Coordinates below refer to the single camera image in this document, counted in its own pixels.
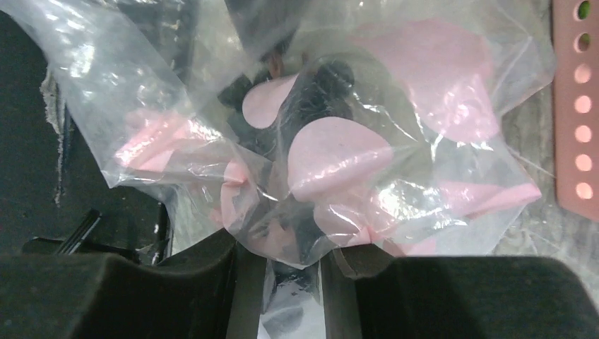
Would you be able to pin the dark purple fake grapes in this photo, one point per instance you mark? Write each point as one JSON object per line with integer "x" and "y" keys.
{"x": 269, "y": 113}

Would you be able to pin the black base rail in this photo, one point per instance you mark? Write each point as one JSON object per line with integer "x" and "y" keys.
{"x": 49, "y": 178}

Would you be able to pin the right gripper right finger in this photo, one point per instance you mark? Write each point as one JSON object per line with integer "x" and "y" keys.
{"x": 370, "y": 294}

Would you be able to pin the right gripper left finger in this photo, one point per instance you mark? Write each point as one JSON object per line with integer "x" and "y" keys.
{"x": 211, "y": 290}

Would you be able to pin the pink perforated plastic basket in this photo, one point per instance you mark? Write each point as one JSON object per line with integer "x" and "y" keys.
{"x": 575, "y": 106}

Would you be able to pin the clear zip top bag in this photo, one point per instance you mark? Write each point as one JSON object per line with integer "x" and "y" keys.
{"x": 420, "y": 168}

